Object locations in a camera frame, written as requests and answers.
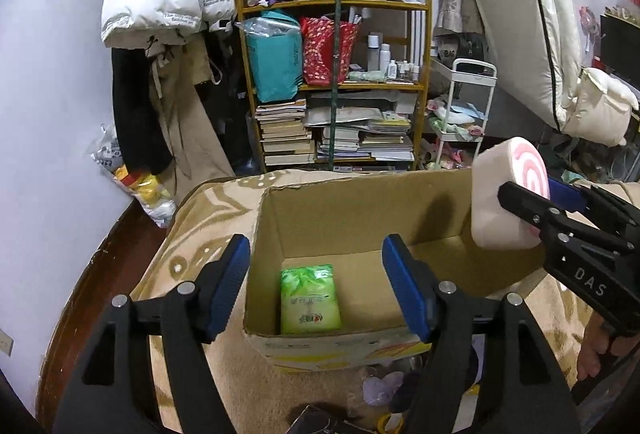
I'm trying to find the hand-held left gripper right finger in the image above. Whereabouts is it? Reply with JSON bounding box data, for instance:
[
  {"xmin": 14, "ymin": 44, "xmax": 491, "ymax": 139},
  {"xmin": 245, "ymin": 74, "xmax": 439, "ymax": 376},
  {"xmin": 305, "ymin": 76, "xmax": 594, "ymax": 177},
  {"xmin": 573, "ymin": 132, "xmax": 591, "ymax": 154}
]
[{"xmin": 382, "ymin": 234, "xmax": 583, "ymax": 434}]

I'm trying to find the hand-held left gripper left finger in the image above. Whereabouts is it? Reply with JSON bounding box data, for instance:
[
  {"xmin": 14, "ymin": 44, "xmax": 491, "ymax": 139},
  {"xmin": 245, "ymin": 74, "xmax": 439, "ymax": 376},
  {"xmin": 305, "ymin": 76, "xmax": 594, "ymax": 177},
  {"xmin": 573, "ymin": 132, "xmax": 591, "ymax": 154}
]
[{"xmin": 52, "ymin": 234, "xmax": 251, "ymax": 434}]

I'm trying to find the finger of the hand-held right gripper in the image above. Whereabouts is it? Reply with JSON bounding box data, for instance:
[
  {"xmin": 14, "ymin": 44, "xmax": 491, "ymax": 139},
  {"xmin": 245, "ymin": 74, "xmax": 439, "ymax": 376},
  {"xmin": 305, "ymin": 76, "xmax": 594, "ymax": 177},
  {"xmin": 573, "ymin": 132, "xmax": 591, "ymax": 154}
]
[
  {"xmin": 497, "ymin": 181, "xmax": 576, "ymax": 260},
  {"xmin": 549, "ymin": 179, "xmax": 640, "ymax": 242}
]

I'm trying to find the pink swirl plush cushion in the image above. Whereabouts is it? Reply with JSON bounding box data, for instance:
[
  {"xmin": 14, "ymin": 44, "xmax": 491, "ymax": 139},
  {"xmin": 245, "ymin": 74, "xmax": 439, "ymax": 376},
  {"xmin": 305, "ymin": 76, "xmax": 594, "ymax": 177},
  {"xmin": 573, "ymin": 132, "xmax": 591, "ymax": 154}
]
[{"xmin": 471, "ymin": 137, "xmax": 551, "ymax": 250}]

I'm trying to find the cardboard box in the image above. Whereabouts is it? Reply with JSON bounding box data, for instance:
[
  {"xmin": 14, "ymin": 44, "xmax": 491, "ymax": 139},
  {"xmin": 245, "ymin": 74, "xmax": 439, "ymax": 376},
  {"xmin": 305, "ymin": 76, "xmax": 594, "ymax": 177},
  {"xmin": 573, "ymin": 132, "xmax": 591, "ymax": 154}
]
[{"xmin": 242, "ymin": 169, "xmax": 547, "ymax": 372}]

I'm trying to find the person's right hand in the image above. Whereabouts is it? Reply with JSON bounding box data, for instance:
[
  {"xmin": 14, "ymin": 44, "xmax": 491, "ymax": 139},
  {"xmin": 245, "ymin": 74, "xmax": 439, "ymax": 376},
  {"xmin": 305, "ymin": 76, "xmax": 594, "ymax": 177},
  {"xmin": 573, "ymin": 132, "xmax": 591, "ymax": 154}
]
[{"xmin": 575, "ymin": 311, "xmax": 640, "ymax": 382}]

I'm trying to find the beige patterned blanket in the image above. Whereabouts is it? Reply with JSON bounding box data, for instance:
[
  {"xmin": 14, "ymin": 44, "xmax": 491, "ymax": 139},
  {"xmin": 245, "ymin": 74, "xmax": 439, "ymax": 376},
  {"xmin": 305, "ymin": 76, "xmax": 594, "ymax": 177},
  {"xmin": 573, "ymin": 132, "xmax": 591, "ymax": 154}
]
[{"xmin": 129, "ymin": 168, "xmax": 640, "ymax": 434}]

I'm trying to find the green tissue packet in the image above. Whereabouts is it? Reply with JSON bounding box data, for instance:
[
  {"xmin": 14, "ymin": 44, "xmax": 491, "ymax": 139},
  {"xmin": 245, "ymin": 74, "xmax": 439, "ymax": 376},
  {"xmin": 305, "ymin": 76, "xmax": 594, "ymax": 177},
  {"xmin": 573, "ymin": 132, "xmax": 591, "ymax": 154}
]
[{"xmin": 279, "ymin": 264, "xmax": 344, "ymax": 336}]

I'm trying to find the cream quilt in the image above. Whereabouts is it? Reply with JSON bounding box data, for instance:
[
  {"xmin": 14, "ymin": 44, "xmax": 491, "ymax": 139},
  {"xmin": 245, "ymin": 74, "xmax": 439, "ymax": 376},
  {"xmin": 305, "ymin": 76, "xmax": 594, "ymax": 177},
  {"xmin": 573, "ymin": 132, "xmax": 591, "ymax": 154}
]
[{"xmin": 564, "ymin": 66, "xmax": 640, "ymax": 148}]

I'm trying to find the clear bag of toys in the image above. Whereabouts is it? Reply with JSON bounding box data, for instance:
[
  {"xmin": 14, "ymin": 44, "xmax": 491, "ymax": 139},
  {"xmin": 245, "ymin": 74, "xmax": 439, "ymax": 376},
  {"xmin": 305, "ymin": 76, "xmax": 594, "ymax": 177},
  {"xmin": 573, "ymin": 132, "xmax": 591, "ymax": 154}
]
[{"xmin": 90, "ymin": 123, "xmax": 177, "ymax": 229}]

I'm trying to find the yellow tape roll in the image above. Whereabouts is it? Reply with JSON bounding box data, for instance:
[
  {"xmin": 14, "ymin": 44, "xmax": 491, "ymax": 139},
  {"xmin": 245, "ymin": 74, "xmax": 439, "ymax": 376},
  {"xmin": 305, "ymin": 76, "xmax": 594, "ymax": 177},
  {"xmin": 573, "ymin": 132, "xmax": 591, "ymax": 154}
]
[{"xmin": 376, "ymin": 413, "xmax": 405, "ymax": 434}]

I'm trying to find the white rolling cart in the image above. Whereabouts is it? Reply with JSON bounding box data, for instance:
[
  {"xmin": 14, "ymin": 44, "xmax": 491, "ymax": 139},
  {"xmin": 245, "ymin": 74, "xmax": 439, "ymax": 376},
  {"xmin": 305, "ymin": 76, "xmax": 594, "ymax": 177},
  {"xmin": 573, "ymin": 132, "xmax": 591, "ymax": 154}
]
[{"xmin": 424, "ymin": 58, "xmax": 499, "ymax": 171}]

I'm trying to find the wooden bookshelf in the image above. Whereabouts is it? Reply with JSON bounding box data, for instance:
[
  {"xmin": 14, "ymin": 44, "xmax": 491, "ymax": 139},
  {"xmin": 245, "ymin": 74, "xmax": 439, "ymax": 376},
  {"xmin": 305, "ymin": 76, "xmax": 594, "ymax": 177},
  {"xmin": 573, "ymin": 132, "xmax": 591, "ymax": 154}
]
[{"xmin": 231, "ymin": 0, "xmax": 434, "ymax": 173}]

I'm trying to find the stack of thick books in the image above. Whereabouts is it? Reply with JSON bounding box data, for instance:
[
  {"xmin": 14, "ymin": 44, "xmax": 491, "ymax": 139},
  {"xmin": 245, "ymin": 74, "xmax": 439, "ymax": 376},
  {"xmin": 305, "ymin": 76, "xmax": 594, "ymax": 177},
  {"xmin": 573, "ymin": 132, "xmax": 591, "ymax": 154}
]
[{"xmin": 254, "ymin": 98, "xmax": 317, "ymax": 166}]

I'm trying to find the black monitor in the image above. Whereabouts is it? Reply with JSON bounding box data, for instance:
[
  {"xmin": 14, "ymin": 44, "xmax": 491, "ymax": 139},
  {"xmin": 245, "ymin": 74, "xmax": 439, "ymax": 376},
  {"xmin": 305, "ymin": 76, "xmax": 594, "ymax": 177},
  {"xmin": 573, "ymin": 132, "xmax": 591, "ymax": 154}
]
[{"xmin": 599, "ymin": 13, "xmax": 640, "ymax": 82}]

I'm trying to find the beige trench coat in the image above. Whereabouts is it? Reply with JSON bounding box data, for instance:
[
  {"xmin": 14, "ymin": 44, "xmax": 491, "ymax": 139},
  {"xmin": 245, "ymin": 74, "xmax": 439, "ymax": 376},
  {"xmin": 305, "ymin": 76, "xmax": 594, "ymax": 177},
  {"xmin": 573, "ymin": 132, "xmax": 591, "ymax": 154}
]
[{"xmin": 149, "ymin": 33, "xmax": 237, "ymax": 197}]

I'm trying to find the pile of thin books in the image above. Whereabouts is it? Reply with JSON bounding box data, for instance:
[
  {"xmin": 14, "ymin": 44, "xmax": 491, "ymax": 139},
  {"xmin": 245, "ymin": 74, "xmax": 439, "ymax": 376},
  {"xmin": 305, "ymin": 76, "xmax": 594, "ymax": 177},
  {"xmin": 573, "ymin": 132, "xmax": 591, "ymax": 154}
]
[{"xmin": 304, "ymin": 93, "xmax": 417, "ymax": 163}]

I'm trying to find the black bag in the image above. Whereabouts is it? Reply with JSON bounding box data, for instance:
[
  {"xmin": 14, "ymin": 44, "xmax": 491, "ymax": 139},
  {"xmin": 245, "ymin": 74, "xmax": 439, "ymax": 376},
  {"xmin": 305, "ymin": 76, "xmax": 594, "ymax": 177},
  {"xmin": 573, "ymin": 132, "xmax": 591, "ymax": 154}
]
[{"xmin": 434, "ymin": 33, "xmax": 490, "ymax": 66}]

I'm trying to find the dark hanging bag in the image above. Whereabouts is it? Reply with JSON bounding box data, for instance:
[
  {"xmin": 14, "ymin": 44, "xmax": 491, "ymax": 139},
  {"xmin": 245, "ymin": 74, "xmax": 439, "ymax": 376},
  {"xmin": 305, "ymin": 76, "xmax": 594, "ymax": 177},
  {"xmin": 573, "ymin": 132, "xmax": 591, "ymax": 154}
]
[{"xmin": 199, "ymin": 33, "xmax": 252, "ymax": 165}]

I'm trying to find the black hanging garment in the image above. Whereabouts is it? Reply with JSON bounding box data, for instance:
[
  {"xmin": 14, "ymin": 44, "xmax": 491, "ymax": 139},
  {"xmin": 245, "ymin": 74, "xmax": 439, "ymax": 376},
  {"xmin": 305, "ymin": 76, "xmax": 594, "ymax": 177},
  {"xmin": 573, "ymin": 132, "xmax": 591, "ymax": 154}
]
[{"xmin": 111, "ymin": 45, "xmax": 174, "ymax": 176}]

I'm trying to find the cream folded mattress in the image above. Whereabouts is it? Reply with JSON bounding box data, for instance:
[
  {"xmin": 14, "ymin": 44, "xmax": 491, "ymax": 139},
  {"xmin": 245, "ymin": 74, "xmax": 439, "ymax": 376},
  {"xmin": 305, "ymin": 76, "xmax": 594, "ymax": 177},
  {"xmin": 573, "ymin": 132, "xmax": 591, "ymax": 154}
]
[{"xmin": 459, "ymin": 0, "xmax": 585, "ymax": 134}]

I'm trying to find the row of white bottles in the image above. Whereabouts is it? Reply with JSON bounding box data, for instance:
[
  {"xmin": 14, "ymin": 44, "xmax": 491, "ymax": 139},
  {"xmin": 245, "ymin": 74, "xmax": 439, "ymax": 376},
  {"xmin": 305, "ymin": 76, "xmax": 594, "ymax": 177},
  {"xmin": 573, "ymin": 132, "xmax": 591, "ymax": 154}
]
[{"xmin": 366, "ymin": 33, "xmax": 426, "ymax": 82}]

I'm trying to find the teal shopping bag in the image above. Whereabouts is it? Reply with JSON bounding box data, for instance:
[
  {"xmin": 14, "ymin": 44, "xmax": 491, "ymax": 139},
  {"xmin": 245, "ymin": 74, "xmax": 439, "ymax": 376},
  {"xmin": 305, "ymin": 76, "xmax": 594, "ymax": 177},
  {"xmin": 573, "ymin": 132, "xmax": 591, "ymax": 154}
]
[{"xmin": 241, "ymin": 10, "xmax": 304, "ymax": 104}]

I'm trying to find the green pole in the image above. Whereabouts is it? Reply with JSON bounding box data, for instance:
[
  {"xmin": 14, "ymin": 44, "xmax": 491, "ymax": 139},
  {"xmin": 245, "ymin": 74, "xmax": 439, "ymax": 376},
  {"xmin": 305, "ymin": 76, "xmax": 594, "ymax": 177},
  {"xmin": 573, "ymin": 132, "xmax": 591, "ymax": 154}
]
[{"xmin": 328, "ymin": 0, "xmax": 348, "ymax": 171}]

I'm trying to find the red patterned bag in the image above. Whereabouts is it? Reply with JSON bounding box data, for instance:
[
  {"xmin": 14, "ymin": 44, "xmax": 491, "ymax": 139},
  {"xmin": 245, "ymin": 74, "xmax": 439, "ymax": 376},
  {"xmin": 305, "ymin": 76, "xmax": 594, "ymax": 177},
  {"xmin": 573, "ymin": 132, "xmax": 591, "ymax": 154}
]
[{"xmin": 300, "ymin": 16, "xmax": 362, "ymax": 86}]

